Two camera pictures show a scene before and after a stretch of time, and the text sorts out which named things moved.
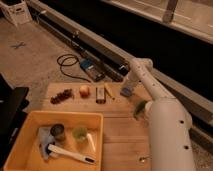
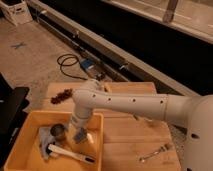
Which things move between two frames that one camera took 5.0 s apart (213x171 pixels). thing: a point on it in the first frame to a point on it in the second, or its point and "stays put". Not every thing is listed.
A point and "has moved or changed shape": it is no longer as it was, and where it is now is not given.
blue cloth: (45, 138) stays put
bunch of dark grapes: (66, 94) stays put
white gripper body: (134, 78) to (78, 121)
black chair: (13, 105) stays put
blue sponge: (125, 92) has moved or changed shape
